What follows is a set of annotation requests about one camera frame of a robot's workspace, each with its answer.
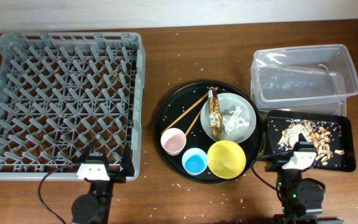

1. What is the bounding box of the pink cup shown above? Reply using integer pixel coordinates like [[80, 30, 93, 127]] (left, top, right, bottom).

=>
[[160, 128, 186, 156]]

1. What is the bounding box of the blue cup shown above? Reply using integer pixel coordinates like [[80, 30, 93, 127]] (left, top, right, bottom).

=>
[[181, 147, 208, 176]]

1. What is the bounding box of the yellow bowl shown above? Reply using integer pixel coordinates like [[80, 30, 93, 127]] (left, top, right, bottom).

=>
[[207, 140, 247, 179]]

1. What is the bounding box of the white tissue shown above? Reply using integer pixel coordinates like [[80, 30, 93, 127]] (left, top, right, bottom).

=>
[[223, 106, 250, 135]]

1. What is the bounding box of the wooden chopstick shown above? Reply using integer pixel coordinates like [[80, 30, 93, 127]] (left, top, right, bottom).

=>
[[185, 110, 202, 136], [155, 83, 222, 134]]

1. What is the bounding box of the gold snack wrapper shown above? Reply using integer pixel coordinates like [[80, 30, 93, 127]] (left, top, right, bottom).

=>
[[208, 89, 223, 140]]

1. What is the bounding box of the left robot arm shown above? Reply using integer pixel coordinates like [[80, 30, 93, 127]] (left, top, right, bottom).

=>
[[71, 144, 135, 223]]

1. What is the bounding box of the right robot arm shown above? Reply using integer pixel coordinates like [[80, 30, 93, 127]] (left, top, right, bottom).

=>
[[265, 141, 344, 224]]

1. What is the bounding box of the grey dishwasher rack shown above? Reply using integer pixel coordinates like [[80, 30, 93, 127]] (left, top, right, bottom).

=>
[[0, 32, 146, 181]]

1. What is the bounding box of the pile of food scraps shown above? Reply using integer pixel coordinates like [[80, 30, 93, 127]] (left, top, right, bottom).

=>
[[277, 119, 345, 166]]

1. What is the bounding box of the black rectangular tray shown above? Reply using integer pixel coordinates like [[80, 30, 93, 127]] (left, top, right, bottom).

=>
[[264, 110, 356, 172]]

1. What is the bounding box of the clear plastic bin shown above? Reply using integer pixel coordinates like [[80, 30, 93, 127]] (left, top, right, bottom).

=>
[[250, 44, 358, 116]]

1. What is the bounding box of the round black tray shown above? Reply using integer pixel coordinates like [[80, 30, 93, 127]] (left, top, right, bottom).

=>
[[155, 80, 264, 184]]

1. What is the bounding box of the grey plate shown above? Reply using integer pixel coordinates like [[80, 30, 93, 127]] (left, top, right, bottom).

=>
[[200, 93, 257, 144]]

